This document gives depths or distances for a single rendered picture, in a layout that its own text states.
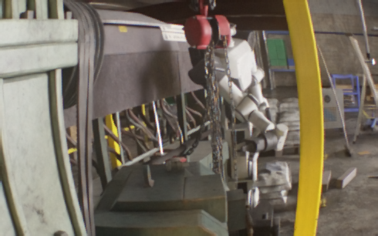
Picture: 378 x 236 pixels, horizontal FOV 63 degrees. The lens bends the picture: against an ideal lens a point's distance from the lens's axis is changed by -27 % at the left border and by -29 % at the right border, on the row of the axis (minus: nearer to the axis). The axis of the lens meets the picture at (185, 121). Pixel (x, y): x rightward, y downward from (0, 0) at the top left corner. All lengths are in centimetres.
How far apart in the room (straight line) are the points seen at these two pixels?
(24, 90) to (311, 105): 100
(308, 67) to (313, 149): 29
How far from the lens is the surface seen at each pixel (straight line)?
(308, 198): 143
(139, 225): 99
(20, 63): 60
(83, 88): 79
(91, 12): 86
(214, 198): 107
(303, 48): 134
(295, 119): 517
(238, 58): 215
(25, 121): 64
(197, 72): 206
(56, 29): 69
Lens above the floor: 121
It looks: 8 degrees down
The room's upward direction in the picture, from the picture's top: 5 degrees counter-clockwise
